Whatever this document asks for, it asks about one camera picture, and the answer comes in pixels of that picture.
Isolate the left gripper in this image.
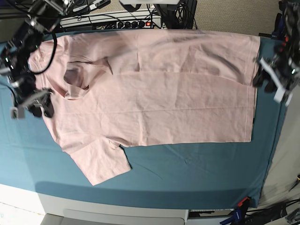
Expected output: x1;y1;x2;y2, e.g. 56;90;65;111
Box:
252;56;298;93

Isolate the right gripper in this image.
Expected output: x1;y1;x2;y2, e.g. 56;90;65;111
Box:
11;77;54;118

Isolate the pink T-shirt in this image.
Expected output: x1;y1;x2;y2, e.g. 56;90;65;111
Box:
29;30;260;185

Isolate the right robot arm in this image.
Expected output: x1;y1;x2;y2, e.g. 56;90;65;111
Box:
0;0;74;120

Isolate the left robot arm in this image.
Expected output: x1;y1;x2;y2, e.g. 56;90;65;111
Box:
253;0;300;106

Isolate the blue clamp top right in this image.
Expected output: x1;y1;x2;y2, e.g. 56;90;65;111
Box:
258;13;285;40

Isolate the teal table cloth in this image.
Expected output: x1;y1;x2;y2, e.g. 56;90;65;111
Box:
0;29;298;210

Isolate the black power strip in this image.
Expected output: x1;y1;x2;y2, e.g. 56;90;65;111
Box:
92;20;154;30

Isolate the orange blue clamp bottom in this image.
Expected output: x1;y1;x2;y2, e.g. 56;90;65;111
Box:
220;196;251;225

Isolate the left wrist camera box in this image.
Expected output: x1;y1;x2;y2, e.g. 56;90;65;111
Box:
274;88;293;107

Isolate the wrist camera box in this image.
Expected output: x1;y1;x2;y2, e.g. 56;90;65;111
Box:
274;88;293;107
10;107;25;120

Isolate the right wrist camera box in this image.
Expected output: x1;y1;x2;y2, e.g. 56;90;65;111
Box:
10;107;25;120

